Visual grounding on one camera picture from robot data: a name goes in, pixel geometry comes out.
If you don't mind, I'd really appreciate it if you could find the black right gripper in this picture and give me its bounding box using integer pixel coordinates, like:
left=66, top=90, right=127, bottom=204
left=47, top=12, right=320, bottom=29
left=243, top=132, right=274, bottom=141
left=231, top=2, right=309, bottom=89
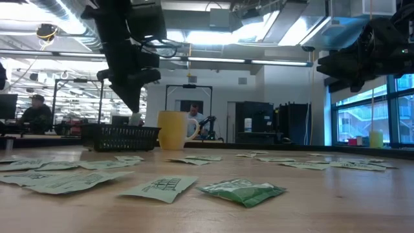
left=316, top=17, right=400, bottom=93

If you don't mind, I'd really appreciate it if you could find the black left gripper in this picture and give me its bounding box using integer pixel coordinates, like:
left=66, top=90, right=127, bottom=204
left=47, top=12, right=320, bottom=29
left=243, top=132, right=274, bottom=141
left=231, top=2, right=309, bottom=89
left=96, top=48, right=162, bottom=113

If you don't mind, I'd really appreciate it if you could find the shiny green foil packet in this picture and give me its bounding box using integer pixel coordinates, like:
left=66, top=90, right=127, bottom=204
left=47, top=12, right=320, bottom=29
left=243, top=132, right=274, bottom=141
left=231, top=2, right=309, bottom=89
left=196, top=178, right=288, bottom=208

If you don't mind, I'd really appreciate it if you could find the black mesh plastic basket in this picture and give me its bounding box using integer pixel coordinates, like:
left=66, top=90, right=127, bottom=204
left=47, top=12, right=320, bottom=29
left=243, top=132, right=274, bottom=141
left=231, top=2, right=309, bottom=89
left=80, top=123, right=162, bottom=153

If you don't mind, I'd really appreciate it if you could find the yellow and white mug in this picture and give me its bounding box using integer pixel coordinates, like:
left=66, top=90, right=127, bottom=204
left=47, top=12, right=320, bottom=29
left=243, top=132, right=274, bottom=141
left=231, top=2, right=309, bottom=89
left=157, top=110, right=201, bottom=151

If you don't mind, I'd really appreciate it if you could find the ceiling light bar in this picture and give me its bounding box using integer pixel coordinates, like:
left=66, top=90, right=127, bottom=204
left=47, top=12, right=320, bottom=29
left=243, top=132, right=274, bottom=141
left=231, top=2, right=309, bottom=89
left=187, top=56, right=246, bottom=64
left=250, top=59, right=314, bottom=67

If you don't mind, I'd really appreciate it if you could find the person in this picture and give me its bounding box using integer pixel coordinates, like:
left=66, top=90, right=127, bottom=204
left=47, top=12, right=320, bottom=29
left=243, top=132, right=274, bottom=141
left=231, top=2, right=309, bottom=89
left=186, top=102, right=205, bottom=139
left=17, top=93, right=53, bottom=135

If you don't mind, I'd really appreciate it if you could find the black cabinet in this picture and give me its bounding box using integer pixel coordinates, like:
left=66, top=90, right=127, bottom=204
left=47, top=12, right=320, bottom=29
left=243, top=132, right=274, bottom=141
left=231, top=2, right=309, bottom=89
left=235, top=101, right=275, bottom=144
left=278, top=102, right=312, bottom=146

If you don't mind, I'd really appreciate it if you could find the yellow-green container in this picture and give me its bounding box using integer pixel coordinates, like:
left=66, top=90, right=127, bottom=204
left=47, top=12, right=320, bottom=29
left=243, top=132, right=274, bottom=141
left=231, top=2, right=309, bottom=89
left=369, top=131, right=384, bottom=149

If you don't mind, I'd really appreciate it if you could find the grey ceiling junction box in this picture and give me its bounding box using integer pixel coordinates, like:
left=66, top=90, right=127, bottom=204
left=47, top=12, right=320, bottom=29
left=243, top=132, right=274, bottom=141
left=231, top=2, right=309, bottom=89
left=209, top=8, right=232, bottom=28

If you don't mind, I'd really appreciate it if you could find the black computer monitor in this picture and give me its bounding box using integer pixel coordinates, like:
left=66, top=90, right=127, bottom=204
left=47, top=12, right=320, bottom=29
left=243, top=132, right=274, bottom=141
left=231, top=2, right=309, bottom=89
left=0, top=93, right=19, bottom=120

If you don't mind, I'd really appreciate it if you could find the black gantry frame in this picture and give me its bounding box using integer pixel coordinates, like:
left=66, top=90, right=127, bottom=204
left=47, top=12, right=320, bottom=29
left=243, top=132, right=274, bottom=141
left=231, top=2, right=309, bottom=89
left=51, top=77, right=105, bottom=132
left=164, top=83, right=213, bottom=113

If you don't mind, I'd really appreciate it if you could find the ceiling cord reel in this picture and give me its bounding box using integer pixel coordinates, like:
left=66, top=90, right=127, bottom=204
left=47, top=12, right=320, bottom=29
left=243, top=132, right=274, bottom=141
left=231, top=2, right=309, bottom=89
left=35, top=23, right=60, bottom=42

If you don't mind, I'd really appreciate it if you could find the black aluminium table frame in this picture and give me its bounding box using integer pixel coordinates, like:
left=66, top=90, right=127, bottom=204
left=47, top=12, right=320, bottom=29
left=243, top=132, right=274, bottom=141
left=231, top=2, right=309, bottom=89
left=0, top=135, right=414, bottom=160

